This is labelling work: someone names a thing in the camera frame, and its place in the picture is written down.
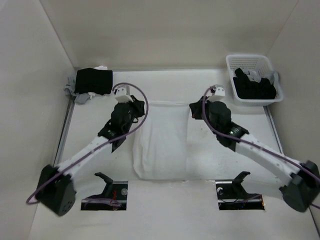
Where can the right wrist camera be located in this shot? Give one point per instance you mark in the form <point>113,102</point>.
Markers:
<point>217,91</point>

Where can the white tank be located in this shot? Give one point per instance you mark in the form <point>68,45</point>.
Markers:
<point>160,144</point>
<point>101,67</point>

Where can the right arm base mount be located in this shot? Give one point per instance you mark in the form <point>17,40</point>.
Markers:
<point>231,195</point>

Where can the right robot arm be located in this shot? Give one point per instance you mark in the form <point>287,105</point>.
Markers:
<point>300,180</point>

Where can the grey tank top under stack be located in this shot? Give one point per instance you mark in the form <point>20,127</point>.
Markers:
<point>70,90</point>

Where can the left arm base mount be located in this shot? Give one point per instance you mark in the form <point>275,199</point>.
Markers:
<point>113,197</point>

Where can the folded black tank top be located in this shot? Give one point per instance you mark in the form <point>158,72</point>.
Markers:
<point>90,80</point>

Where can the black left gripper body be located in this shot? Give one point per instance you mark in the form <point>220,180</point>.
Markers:
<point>135,112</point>

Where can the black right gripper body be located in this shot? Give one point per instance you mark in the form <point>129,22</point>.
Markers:
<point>207,113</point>

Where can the black tank tops in basket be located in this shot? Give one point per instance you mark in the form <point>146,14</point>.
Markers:
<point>250,90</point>

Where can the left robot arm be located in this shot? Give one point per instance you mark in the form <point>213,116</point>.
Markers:
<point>56,185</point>

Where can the white tank top in stack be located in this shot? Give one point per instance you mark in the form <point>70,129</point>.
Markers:
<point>101,67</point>

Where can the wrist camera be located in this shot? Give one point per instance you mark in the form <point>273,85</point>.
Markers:
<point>217,91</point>
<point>122,94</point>

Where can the grey tank top in basket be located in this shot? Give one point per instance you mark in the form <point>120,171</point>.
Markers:
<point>253,76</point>

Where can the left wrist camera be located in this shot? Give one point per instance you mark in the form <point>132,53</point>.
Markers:
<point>122,94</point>

